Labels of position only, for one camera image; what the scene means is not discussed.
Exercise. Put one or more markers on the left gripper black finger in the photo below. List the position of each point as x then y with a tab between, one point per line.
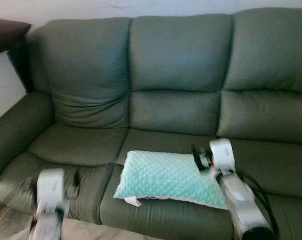
76	184

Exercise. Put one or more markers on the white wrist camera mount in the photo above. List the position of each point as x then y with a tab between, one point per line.
222	152
51	187

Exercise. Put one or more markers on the teal dotted minky pillow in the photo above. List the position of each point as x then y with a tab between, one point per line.
160	175

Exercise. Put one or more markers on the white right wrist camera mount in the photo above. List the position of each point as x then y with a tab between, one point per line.
222	152

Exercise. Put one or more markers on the dark brown side table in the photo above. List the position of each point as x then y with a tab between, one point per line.
6	32

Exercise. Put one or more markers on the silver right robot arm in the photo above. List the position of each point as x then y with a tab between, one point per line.
240	200

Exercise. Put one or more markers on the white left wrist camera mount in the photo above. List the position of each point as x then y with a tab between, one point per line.
51	187

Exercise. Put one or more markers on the green leather three-seat sofa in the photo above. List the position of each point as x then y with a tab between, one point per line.
180	55

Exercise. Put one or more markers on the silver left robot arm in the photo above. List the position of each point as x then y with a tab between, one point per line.
46	227

